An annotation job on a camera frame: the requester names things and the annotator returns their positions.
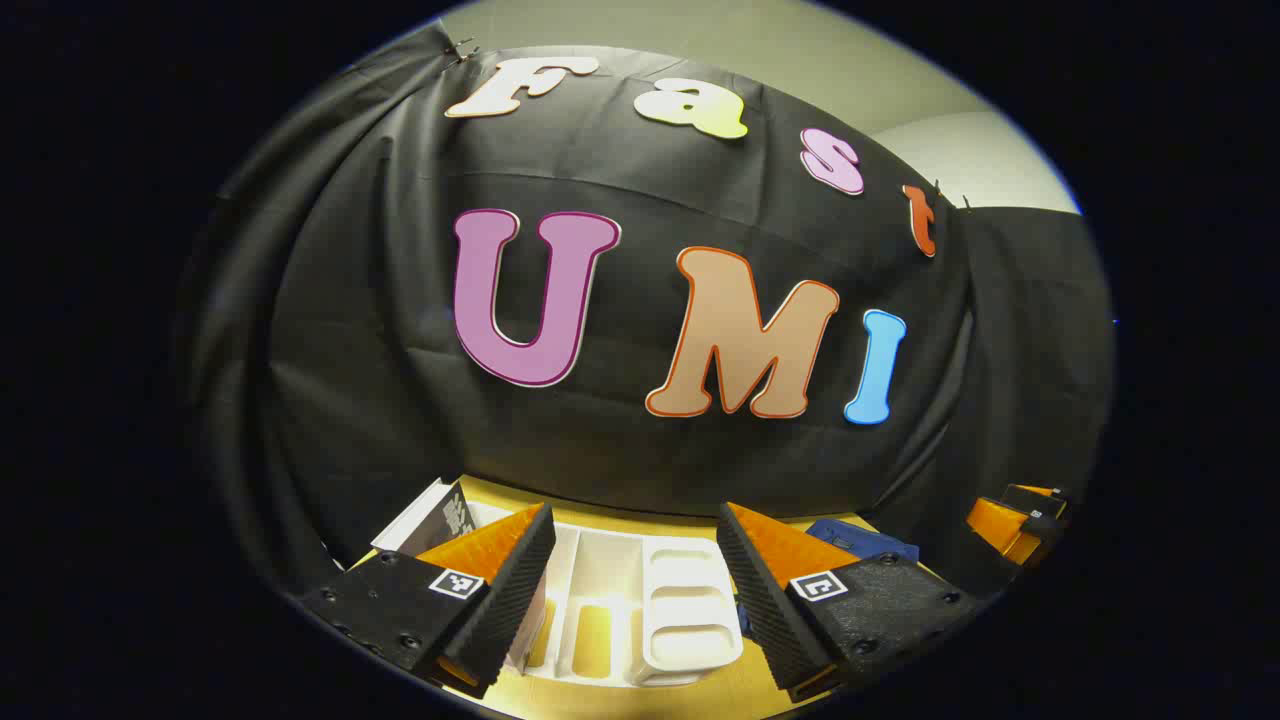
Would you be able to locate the white plastic bookshelf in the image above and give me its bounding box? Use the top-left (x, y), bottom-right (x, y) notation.
top-left (372, 478), bottom-right (746, 689)

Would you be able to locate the blue schoolbag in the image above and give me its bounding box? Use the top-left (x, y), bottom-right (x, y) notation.
top-left (735, 518), bottom-right (921, 641)

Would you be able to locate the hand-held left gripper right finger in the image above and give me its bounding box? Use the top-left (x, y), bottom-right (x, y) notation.
top-left (716, 502), bottom-right (986, 703)

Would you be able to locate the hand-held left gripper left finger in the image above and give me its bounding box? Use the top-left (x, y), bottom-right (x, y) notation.
top-left (300, 503), bottom-right (557, 699)

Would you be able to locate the dark face cover book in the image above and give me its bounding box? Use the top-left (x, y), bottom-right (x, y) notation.
top-left (400, 482), bottom-right (477, 557)

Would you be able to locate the black backdrop cloth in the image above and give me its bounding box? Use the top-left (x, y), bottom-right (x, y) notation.
top-left (175, 20), bottom-right (1116, 601)

